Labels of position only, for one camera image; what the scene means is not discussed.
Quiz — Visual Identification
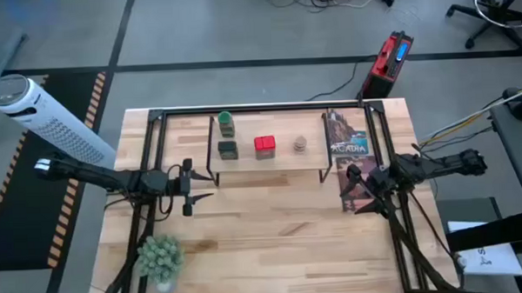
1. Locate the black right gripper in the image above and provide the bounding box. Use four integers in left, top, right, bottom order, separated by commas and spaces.
339, 162, 398, 215

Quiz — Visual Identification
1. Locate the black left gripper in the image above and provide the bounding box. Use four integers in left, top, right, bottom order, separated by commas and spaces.
173, 157, 216, 217

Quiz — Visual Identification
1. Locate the small black block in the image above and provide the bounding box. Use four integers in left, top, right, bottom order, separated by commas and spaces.
217, 139, 240, 161

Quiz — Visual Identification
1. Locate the green lid spice jar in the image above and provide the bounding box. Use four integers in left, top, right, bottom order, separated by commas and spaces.
217, 110, 237, 139

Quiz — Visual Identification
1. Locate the red cube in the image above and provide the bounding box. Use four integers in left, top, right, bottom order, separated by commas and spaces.
254, 135, 277, 161

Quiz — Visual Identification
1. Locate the wooden shelf with black legs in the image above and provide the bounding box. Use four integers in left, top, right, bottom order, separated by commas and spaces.
204, 110, 333, 188

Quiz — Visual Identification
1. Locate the canyon sunset postcard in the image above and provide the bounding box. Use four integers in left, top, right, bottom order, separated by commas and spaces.
335, 154, 381, 213

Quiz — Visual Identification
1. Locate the Acadia postcard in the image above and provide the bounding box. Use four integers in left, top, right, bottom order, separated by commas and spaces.
326, 107, 371, 158

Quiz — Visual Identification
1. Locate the green potted plant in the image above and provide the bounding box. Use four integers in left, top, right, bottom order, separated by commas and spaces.
135, 234, 188, 293

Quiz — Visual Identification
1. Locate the grey box beside table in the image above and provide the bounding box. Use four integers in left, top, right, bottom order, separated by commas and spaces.
436, 196, 503, 235

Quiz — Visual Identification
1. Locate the red and black power station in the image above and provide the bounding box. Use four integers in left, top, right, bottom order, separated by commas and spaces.
359, 30, 417, 100

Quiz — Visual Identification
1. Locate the white paper sheet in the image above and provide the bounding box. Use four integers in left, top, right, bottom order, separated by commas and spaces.
446, 218, 522, 279

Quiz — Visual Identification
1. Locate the black bar beside table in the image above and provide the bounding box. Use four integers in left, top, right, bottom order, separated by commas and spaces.
445, 210, 522, 254

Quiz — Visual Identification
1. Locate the dark grey desk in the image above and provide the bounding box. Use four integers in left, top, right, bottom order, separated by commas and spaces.
487, 100, 522, 226

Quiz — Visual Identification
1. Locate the white tower fan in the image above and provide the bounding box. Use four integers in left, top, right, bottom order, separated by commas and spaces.
0, 70, 117, 173

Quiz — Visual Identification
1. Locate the black mat with orange stripes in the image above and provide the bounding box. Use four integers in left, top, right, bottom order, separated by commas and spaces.
0, 71, 114, 272

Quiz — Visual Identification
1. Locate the black office chair base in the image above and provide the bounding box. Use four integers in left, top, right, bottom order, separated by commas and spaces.
445, 0, 522, 53

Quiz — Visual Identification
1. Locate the blue grey table leg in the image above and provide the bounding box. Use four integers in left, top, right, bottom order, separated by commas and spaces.
0, 26, 32, 100

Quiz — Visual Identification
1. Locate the black aluminium table frame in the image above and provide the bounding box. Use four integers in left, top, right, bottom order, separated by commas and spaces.
80, 97, 461, 293

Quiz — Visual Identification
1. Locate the black power cable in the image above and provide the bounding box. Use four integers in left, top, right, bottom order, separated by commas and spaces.
304, 57, 373, 103

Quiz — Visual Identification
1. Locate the yellow and white cable bundle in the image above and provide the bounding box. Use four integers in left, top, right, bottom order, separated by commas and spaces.
415, 83, 522, 153

